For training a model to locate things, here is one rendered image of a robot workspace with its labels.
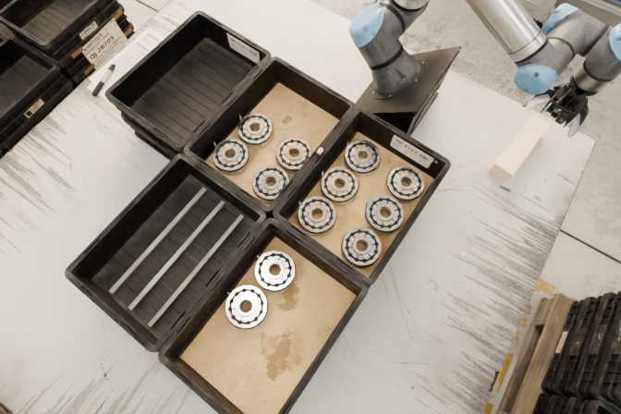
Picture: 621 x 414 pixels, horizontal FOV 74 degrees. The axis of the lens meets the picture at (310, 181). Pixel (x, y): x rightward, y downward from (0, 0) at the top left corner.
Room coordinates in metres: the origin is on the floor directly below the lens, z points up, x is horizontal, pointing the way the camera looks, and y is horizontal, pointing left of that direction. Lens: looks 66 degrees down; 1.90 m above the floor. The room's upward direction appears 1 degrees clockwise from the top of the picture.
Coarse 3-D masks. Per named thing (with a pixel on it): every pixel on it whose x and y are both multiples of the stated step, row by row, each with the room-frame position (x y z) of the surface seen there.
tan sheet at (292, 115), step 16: (272, 96) 0.75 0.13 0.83; (288, 96) 0.75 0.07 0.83; (256, 112) 0.69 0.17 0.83; (272, 112) 0.69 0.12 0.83; (288, 112) 0.69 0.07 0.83; (304, 112) 0.69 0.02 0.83; (320, 112) 0.70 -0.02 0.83; (256, 128) 0.63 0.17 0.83; (288, 128) 0.63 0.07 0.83; (304, 128) 0.64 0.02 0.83; (320, 128) 0.64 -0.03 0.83; (272, 144) 0.58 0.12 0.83; (208, 160) 0.52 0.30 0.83; (256, 160) 0.53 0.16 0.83; (272, 160) 0.53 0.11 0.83; (240, 176) 0.48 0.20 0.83; (288, 176) 0.48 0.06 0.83
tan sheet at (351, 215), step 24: (384, 168) 0.51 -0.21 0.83; (312, 192) 0.43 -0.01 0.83; (360, 192) 0.44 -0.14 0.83; (384, 192) 0.44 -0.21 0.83; (336, 216) 0.36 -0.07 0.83; (360, 216) 0.36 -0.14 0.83; (384, 216) 0.37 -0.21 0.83; (408, 216) 0.37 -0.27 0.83; (336, 240) 0.30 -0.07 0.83; (384, 240) 0.30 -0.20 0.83
